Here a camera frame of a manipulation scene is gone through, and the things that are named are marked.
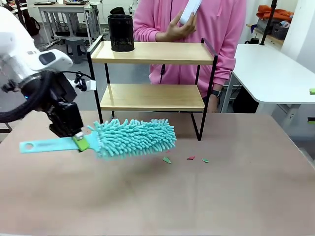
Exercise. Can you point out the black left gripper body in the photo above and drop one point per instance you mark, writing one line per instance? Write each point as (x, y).
(66, 118)

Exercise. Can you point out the teal chenille duster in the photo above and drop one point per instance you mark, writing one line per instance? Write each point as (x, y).
(135, 140)

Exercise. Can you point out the white remote-like object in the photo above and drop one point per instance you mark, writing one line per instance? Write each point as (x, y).
(189, 11)

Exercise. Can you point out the person's left forearm pink sleeve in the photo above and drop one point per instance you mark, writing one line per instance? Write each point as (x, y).
(224, 71)

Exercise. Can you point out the person's right forearm pink sleeve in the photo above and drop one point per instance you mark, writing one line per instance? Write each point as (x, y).
(147, 33)

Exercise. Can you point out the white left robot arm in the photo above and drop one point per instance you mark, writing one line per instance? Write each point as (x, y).
(17, 46)

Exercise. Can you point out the person's left hand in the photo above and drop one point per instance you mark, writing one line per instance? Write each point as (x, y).
(213, 105)

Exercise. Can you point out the person's right hand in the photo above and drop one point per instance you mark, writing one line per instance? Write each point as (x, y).
(179, 30)

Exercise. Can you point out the grey plastic stool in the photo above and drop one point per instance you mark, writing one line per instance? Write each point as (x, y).
(75, 45)

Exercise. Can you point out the green paper scrap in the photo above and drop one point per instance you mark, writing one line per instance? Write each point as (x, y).
(205, 160)
(167, 160)

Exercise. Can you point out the black backpack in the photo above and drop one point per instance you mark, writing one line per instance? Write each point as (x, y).
(32, 25)

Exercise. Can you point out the black mesh pen holder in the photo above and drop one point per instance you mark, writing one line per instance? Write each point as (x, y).
(121, 34)

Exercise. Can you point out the red paper scrap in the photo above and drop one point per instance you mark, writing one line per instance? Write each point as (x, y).
(190, 158)

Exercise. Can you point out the white background workbench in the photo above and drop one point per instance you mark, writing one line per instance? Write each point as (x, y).
(61, 6)

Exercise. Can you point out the black cloth lump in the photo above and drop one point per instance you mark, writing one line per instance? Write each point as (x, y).
(117, 10)

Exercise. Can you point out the black smartwatch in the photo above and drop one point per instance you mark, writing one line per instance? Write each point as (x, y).
(217, 94)

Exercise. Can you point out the pink hoodie torso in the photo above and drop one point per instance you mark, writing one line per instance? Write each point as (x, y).
(216, 32)

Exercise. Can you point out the white side table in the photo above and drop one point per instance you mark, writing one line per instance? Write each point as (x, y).
(268, 71)

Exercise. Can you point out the black stand pole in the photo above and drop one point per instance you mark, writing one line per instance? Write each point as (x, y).
(268, 22)

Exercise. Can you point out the black plastic crate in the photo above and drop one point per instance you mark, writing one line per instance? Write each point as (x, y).
(279, 31)

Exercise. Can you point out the orange cloth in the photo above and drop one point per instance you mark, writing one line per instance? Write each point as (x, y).
(275, 12)

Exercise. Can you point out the small green block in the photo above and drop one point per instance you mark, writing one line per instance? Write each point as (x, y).
(312, 91)

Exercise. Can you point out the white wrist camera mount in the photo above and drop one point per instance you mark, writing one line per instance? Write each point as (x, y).
(90, 85)

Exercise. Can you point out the black frame wooden shelf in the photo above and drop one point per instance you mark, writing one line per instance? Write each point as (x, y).
(152, 52)

